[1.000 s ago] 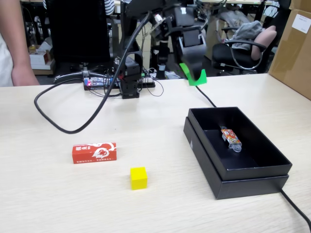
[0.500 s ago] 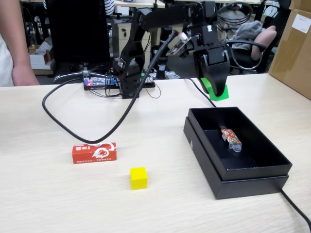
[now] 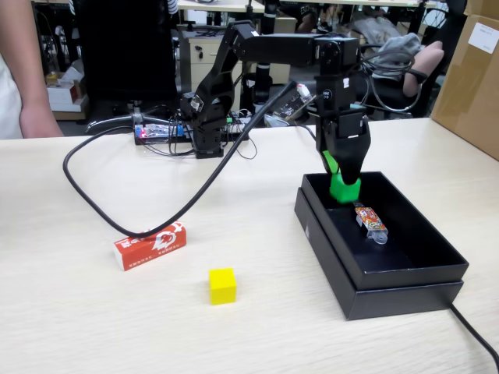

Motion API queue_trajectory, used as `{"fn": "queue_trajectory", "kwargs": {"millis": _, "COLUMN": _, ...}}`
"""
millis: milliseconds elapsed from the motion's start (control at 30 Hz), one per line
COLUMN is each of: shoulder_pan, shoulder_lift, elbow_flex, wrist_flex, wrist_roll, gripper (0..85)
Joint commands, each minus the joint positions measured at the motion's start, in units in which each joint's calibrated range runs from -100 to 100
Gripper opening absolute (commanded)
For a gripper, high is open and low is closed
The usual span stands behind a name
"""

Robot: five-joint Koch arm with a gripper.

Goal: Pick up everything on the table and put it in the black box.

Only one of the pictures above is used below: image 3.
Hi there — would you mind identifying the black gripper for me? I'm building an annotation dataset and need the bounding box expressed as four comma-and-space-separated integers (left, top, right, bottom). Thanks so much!
314, 75, 371, 185

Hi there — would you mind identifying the green cube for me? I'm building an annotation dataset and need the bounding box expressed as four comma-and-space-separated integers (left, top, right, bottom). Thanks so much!
329, 173, 362, 204

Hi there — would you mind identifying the yellow cube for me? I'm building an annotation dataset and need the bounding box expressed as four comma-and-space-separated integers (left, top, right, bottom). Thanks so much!
208, 267, 238, 306

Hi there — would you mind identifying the red carton box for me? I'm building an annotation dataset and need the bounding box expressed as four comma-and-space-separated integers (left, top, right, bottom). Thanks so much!
113, 221, 188, 272

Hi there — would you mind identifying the person's bare forearm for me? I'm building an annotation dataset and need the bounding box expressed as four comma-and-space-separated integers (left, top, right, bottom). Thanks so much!
0, 0, 55, 112

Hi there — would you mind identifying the black cardboard box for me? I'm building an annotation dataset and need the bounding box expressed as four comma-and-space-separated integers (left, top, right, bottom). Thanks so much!
302, 171, 470, 291

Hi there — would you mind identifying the large labelled cardboard box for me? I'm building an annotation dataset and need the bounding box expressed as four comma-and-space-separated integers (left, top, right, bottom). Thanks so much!
430, 13, 499, 161

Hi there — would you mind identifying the small cardboard box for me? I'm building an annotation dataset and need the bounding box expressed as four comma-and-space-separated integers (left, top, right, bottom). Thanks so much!
463, 0, 499, 21

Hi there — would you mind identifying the flat white cardboard box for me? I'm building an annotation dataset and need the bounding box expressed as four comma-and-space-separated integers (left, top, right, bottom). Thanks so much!
48, 99, 90, 121

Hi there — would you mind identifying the person's hand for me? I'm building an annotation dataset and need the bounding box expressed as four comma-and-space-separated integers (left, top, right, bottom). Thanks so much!
18, 103, 64, 139

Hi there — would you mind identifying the wrapped candy packet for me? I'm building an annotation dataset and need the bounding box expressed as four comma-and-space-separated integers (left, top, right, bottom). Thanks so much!
353, 201, 390, 245

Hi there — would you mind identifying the black office chair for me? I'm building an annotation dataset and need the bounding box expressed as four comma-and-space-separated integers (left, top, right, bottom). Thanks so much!
358, 38, 445, 120

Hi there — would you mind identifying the plain beige cabinet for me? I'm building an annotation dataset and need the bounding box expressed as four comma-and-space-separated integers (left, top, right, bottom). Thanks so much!
268, 17, 297, 85

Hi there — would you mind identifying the black white pole robot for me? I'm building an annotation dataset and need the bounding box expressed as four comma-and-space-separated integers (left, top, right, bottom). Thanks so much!
241, 0, 281, 115

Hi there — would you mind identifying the grey cloth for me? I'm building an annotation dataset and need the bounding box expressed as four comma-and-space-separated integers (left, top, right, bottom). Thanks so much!
373, 32, 423, 79

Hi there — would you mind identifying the pink cushion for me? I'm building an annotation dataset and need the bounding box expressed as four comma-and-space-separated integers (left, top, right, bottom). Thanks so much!
402, 41, 446, 97

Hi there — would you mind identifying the seated person in dark clothes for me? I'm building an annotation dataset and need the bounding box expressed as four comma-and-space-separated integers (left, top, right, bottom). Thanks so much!
290, 0, 332, 34

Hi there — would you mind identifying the beige drawer cabinet with lock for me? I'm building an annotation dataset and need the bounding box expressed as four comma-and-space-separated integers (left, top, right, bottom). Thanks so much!
179, 30, 246, 97

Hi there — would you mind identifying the background desk top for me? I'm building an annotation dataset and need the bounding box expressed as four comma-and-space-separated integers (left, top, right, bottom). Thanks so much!
175, 0, 266, 12

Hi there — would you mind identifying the silver monitor stand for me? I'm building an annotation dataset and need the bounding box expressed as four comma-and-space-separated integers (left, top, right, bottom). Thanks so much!
84, 100, 172, 133

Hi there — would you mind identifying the black monitor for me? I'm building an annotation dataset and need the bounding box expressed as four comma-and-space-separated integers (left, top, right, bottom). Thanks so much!
73, 0, 177, 103

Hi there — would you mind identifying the person's white shirt torso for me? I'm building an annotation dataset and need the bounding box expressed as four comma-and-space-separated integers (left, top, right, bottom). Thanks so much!
0, 52, 23, 140

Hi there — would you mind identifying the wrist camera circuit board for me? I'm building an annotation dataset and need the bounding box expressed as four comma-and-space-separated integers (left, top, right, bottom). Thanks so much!
271, 83, 316, 121

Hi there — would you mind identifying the controller board base plate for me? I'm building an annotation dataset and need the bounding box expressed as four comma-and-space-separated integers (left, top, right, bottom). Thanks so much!
133, 122, 250, 146

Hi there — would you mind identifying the black power cable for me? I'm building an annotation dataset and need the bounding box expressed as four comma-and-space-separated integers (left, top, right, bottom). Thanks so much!
292, 123, 499, 362

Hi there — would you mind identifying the thick black camera cable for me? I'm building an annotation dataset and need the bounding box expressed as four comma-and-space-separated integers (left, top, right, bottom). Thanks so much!
62, 79, 303, 239

